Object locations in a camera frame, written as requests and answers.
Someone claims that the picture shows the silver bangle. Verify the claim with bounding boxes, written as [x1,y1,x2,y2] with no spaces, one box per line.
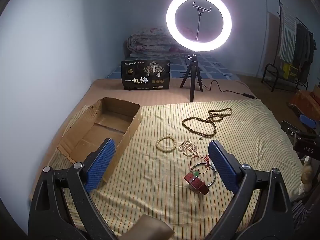
[189,164,217,188]

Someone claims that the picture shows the grey striped clothing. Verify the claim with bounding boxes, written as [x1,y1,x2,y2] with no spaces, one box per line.
[290,192,313,224]

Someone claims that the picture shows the orange brown box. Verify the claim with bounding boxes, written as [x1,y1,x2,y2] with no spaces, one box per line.
[290,90,320,117]

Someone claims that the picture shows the black power cable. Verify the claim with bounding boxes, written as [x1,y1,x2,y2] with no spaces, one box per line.
[202,80,259,100]

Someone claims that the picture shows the black tripod stand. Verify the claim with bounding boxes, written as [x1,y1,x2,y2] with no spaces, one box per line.
[179,52,203,102]

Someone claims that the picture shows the black printed box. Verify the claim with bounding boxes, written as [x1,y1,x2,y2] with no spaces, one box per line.
[121,59,171,91]

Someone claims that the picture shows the round ring light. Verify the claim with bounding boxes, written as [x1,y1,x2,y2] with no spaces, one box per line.
[166,0,232,53]

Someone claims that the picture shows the leaning cardboard panel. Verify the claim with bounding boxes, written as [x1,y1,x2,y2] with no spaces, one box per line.
[265,12,282,65]

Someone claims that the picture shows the cardboard box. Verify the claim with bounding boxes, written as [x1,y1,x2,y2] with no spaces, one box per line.
[57,97,142,184]

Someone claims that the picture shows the black phone holder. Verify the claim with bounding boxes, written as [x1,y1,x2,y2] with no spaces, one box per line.
[193,1,212,42]

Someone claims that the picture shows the tan padded object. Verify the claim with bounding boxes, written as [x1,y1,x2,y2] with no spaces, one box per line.
[122,221,175,240]

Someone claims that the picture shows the white bead bracelet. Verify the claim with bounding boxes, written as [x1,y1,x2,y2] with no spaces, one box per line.
[155,136,177,152]

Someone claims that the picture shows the dark hanging clothes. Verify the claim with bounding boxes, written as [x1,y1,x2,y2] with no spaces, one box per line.
[294,22,314,80]

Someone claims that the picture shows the blue checked bedsheet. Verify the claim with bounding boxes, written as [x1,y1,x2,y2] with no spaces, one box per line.
[105,55,240,82]

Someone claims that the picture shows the black clothes rack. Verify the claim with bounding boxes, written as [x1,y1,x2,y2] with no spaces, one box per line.
[261,0,315,93]

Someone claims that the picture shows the pearl bracelet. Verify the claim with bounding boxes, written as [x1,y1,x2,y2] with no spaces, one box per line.
[178,140,199,156]

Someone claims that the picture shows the striped hanging towel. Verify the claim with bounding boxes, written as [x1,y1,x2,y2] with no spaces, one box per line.
[279,6,297,63]

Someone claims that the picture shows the yellow striped cloth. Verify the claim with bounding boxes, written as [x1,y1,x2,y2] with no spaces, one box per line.
[46,99,300,240]

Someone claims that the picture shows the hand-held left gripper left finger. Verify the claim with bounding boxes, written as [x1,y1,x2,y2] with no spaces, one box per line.
[28,138,117,240]

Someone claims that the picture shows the wooden bead necklace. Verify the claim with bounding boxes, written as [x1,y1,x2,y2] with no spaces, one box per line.
[182,107,233,138]

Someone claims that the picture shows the yellow box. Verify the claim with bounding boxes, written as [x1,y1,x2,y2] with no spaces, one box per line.
[282,64,299,80]

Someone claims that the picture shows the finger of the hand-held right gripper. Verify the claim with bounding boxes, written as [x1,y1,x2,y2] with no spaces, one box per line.
[280,120,304,143]
[300,114,320,130]

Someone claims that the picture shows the folded floral quilt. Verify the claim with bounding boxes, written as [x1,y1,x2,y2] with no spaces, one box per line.
[124,27,193,58]

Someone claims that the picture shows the person's right hand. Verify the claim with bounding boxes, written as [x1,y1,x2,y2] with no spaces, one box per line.
[301,161,314,194]

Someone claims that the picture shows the red cord jade pendant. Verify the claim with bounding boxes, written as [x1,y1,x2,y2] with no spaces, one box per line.
[190,155,210,178]

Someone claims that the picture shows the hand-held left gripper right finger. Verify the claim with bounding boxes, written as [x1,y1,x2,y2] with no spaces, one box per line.
[204,140,294,240]

